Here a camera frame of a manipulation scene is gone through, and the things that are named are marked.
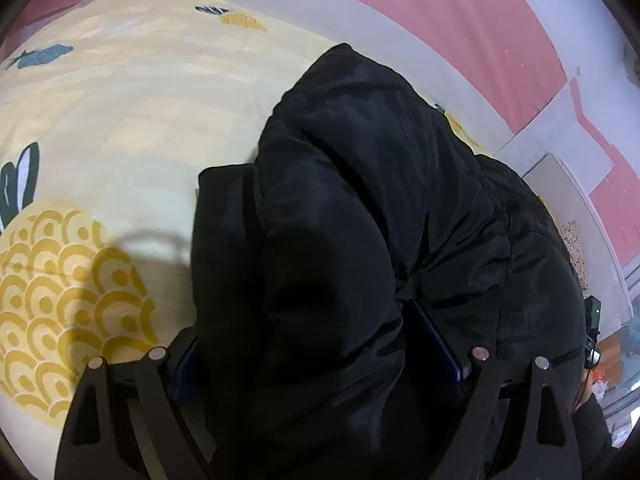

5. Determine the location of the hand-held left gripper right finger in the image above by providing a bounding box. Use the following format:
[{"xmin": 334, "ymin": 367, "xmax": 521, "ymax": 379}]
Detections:
[{"xmin": 406, "ymin": 299, "xmax": 584, "ymax": 480}]

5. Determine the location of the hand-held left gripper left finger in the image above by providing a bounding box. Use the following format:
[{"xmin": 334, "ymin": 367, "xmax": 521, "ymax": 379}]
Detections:
[{"xmin": 54, "ymin": 332, "xmax": 222, "ymax": 480}]

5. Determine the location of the black jacket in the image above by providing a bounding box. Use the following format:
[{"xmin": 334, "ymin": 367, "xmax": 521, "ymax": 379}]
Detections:
[{"xmin": 192, "ymin": 42, "xmax": 590, "ymax": 480}]

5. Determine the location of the person's right forearm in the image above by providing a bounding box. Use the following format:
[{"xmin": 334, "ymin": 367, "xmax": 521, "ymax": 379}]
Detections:
[{"xmin": 572, "ymin": 372, "xmax": 622, "ymax": 480}]

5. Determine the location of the white cabinet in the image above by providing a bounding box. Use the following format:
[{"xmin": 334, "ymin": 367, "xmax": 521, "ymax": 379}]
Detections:
[{"xmin": 492, "ymin": 77, "xmax": 632, "ymax": 333}]

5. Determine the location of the pineapple print bedsheet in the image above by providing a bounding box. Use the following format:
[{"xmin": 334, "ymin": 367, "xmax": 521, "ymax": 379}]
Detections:
[{"xmin": 0, "ymin": 0, "xmax": 501, "ymax": 443}]

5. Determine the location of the white bed frame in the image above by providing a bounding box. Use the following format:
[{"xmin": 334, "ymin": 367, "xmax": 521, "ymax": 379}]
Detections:
[{"xmin": 80, "ymin": 0, "xmax": 517, "ymax": 147}]

